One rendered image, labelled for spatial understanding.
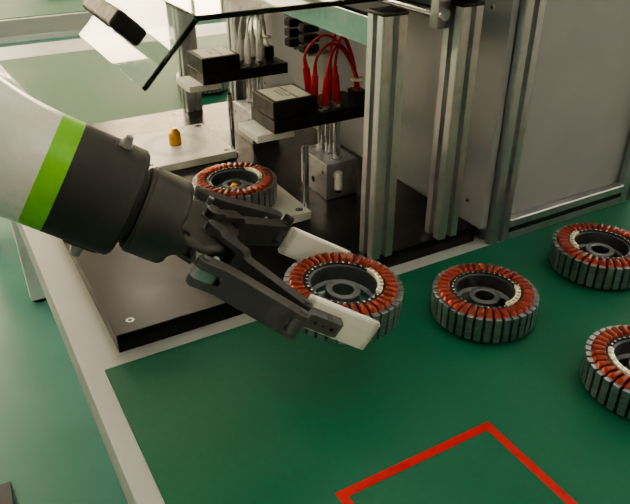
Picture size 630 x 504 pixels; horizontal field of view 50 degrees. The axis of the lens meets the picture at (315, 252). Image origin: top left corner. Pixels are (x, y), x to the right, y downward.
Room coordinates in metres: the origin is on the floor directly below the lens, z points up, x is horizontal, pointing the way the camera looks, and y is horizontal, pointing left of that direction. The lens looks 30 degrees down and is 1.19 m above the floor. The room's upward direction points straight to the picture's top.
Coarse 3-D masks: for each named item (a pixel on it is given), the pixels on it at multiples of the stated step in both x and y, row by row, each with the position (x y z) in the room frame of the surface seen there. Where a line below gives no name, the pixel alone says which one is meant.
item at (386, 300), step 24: (312, 264) 0.55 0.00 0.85; (336, 264) 0.56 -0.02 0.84; (360, 264) 0.56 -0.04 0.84; (312, 288) 0.52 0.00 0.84; (336, 288) 0.54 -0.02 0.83; (360, 288) 0.55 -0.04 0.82; (384, 288) 0.52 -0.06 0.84; (360, 312) 0.48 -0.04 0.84; (384, 312) 0.48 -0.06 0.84; (312, 336) 0.48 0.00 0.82
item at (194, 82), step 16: (208, 48) 1.09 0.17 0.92; (224, 48) 1.09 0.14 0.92; (192, 64) 1.07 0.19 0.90; (208, 64) 1.03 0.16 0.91; (224, 64) 1.05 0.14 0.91; (240, 64) 1.08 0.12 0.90; (256, 64) 1.08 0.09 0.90; (272, 64) 1.08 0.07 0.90; (176, 80) 1.07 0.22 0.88; (192, 80) 1.05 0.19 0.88; (208, 80) 1.03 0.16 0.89; (224, 80) 1.04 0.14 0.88; (256, 80) 1.10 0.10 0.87
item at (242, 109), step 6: (234, 102) 1.12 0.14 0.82; (240, 102) 1.12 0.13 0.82; (246, 102) 1.12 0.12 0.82; (234, 108) 1.12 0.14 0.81; (240, 108) 1.10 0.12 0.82; (246, 108) 1.09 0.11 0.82; (234, 114) 1.12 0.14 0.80; (240, 114) 1.10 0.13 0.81; (246, 114) 1.08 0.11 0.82; (234, 120) 1.12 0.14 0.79; (240, 120) 1.10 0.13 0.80; (246, 120) 1.08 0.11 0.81; (240, 132) 1.10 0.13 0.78; (246, 138) 1.08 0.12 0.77
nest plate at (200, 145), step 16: (192, 128) 1.11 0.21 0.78; (208, 128) 1.11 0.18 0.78; (144, 144) 1.03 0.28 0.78; (160, 144) 1.03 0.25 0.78; (192, 144) 1.03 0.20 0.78; (208, 144) 1.03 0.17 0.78; (224, 144) 1.03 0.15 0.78; (160, 160) 0.97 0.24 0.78; (176, 160) 0.97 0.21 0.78; (192, 160) 0.97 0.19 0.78; (208, 160) 0.98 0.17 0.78
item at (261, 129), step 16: (256, 96) 0.86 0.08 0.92; (272, 96) 0.84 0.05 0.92; (288, 96) 0.84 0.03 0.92; (304, 96) 0.84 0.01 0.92; (320, 96) 0.91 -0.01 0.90; (256, 112) 0.86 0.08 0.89; (272, 112) 0.82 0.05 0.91; (288, 112) 0.83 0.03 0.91; (304, 112) 0.84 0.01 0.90; (320, 112) 0.85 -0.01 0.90; (336, 112) 0.86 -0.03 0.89; (352, 112) 0.87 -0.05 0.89; (240, 128) 0.85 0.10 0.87; (256, 128) 0.84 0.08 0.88; (272, 128) 0.82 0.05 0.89; (288, 128) 0.82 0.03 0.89; (320, 128) 0.91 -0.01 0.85; (336, 128) 0.87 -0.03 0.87; (320, 144) 0.91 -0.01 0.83; (336, 144) 0.87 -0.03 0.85
